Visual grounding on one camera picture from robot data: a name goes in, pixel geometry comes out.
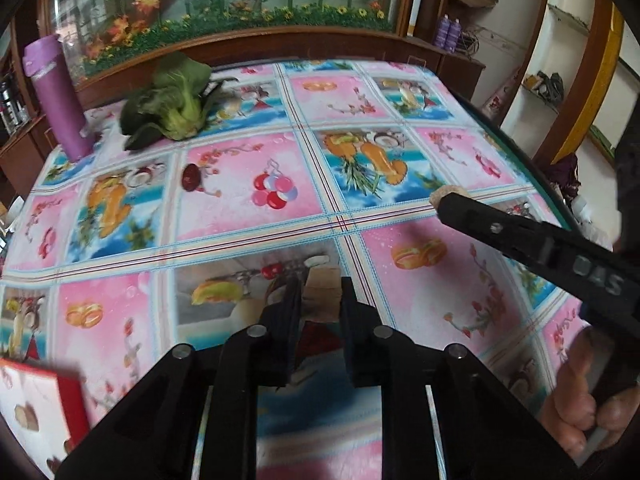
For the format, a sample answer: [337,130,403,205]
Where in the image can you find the beige sugarcane chunk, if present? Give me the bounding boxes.
[428,184,470,210]

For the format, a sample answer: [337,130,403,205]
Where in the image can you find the green leafy vegetable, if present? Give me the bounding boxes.
[119,52,230,152]

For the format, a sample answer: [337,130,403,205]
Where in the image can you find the pale sugarcane piece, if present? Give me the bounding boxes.
[14,403,39,432]

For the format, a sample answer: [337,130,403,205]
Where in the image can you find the wooden cabinet with aquarium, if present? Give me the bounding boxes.
[1,0,483,200]

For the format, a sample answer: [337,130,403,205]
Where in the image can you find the colourful fruit print tablecloth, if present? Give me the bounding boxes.
[0,58,591,480]

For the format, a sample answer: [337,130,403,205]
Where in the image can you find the purple thermos bottle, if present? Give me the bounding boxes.
[23,35,94,162]

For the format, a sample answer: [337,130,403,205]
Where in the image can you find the dark jujube on tablecloth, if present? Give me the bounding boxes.
[181,164,202,192]

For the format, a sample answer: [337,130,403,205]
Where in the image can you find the red white tray box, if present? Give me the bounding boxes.
[1,359,90,479]

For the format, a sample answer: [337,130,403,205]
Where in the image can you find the person's right hand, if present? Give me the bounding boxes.
[539,327,639,458]

